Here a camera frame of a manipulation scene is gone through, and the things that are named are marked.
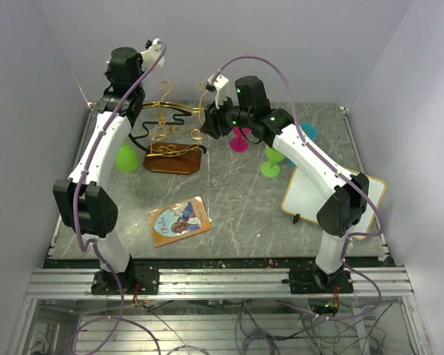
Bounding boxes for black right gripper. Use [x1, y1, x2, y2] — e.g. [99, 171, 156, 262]
[201, 92, 253, 139]

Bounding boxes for pink plastic wine glass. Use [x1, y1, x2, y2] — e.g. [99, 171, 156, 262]
[229, 128, 250, 152]

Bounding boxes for light green plastic wine glass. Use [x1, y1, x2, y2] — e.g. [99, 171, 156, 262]
[115, 142, 139, 173]

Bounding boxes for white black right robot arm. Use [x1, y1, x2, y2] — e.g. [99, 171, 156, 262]
[201, 75, 369, 293]

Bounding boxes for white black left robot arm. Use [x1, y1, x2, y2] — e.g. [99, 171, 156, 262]
[53, 39, 166, 295]

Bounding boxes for blue plastic wine glass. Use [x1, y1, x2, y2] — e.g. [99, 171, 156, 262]
[285, 123, 317, 166]

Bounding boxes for Othello picture book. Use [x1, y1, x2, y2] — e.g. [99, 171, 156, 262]
[147, 196, 212, 248]

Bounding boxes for small framed whiteboard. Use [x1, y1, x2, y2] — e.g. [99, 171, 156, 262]
[281, 168, 386, 224]

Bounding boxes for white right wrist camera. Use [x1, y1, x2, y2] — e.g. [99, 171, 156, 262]
[206, 75, 229, 109]

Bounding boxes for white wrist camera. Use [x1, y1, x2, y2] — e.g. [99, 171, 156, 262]
[140, 38, 165, 70]
[206, 75, 229, 109]

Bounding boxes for gold wire wine glass rack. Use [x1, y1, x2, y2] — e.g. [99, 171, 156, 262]
[129, 81, 208, 175]

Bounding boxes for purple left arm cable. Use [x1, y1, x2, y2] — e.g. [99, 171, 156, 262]
[69, 39, 168, 355]

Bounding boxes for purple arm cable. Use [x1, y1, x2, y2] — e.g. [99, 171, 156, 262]
[210, 55, 384, 321]
[69, 39, 168, 355]

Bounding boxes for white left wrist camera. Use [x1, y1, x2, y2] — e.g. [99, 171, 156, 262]
[140, 38, 165, 70]

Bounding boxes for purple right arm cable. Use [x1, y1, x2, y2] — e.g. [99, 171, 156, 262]
[210, 55, 384, 321]

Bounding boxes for aluminium extrusion rail base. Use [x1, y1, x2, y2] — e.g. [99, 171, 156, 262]
[25, 267, 414, 300]

